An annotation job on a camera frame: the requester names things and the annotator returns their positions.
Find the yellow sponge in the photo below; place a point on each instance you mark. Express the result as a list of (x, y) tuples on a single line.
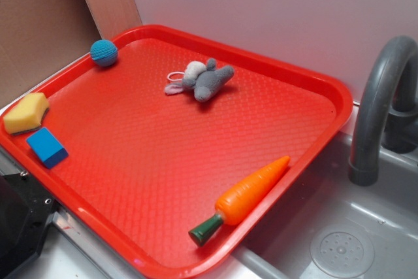
[(27, 114)]

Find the brown cardboard panel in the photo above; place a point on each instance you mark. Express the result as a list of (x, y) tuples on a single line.
[(39, 38)]

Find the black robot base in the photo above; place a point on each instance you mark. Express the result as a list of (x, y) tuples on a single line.
[(27, 209)]

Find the grey toy faucet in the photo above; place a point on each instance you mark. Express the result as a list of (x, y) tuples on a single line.
[(387, 116)]

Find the blue rectangular block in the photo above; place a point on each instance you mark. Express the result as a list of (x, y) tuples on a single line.
[(47, 148)]

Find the grey toy sink basin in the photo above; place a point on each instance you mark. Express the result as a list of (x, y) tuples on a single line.
[(324, 226)]

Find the orange toy carrot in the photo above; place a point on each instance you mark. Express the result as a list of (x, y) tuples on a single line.
[(240, 200)]

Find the grey plush bunny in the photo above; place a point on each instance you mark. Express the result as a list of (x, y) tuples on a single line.
[(204, 80)]

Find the red plastic tray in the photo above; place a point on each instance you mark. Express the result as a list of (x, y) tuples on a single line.
[(145, 167)]

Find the blue crocheted ball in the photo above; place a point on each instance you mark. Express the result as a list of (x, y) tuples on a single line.
[(104, 53)]

